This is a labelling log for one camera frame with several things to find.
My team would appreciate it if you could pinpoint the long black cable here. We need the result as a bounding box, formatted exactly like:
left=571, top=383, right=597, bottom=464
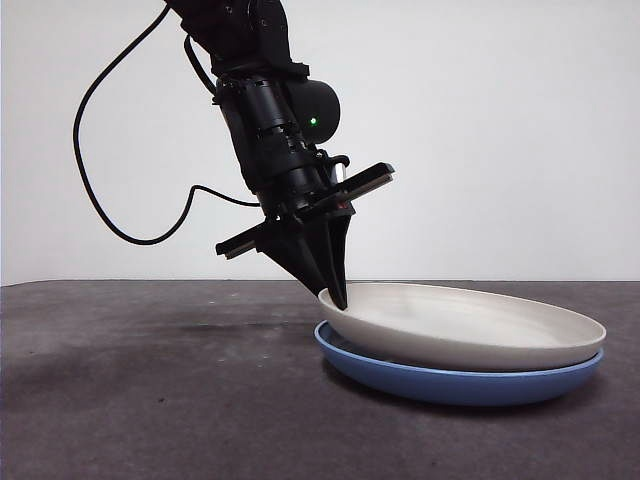
left=72, top=4, right=261, bottom=246

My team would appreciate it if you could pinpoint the short black cable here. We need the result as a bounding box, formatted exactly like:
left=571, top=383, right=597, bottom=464
left=183, top=35, right=217, bottom=94

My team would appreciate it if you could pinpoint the white round plate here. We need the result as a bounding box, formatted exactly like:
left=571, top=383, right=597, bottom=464
left=317, top=282, right=609, bottom=372

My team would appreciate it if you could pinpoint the blue round plate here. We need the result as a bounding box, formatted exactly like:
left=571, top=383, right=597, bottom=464
left=313, top=320, right=605, bottom=407

